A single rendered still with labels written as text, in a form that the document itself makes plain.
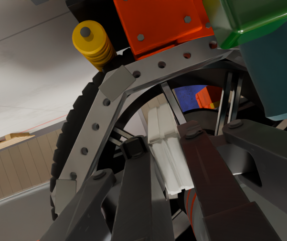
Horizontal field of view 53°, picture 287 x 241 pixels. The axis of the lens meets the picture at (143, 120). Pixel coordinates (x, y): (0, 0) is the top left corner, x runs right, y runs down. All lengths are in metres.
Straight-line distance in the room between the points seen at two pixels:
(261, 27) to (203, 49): 0.32
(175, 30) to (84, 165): 0.26
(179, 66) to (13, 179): 5.77
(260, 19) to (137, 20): 0.34
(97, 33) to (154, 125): 0.37
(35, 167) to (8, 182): 0.60
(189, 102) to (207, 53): 4.08
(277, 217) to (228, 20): 0.25
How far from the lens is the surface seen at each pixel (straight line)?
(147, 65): 0.48
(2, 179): 6.25
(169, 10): 0.50
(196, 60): 0.49
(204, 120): 1.04
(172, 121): 0.15
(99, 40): 0.51
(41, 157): 5.84
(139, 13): 0.50
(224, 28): 0.18
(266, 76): 0.40
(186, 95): 4.58
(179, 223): 0.61
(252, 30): 0.18
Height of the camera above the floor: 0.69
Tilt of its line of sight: 2 degrees down
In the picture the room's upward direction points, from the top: 159 degrees clockwise
